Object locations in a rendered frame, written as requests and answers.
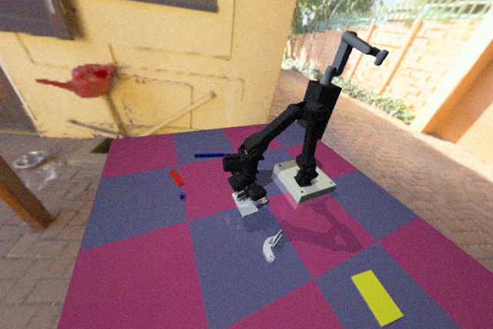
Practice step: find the red flat bar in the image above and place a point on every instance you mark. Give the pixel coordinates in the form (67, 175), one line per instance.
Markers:
(176, 178)

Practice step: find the yellow flat rectangular plate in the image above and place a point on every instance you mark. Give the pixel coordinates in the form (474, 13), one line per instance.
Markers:
(377, 297)

